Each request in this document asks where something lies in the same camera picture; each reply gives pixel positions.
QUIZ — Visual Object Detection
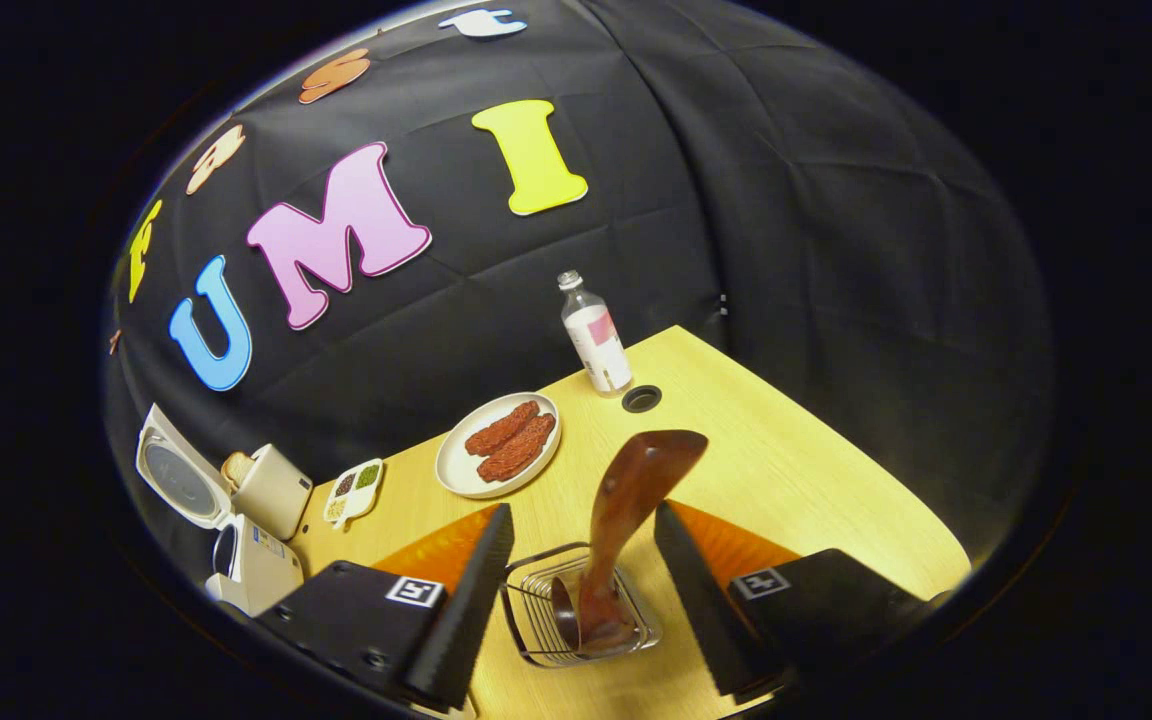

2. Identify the metal wire chopstick holder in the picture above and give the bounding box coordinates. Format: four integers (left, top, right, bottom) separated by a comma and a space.
499, 542, 663, 669

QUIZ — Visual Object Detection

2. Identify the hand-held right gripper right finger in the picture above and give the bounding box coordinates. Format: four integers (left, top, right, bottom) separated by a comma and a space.
654, 500, 937, 701

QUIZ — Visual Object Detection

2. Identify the white rice cooker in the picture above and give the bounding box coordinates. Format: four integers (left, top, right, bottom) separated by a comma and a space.
135, 404, 305, 618

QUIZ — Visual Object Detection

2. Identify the brown wooden spoon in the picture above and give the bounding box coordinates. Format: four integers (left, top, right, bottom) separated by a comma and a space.
548, 430, 709, 656

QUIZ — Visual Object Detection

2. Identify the white toaster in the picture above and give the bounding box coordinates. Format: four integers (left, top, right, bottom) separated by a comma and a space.
231, 444, 314, 542

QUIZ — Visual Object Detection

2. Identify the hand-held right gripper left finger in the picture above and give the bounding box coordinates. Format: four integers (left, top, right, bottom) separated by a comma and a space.
256, 503, 515, 713

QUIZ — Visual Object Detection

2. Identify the white round plate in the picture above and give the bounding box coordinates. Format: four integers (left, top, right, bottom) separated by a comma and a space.
435, 391, 563, 499

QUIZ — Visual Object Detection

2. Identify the white divided bean dish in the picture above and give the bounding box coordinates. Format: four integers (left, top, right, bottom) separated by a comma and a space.
322, 458, 385, 530

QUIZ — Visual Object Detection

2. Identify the clear bottle with pink label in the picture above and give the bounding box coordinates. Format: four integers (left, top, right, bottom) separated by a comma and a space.
557, 270, 634, 398

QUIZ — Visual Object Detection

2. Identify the red-brown meat piece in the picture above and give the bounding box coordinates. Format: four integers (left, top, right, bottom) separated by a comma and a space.
464, 401, 541, 457
477, 413, 556, 484

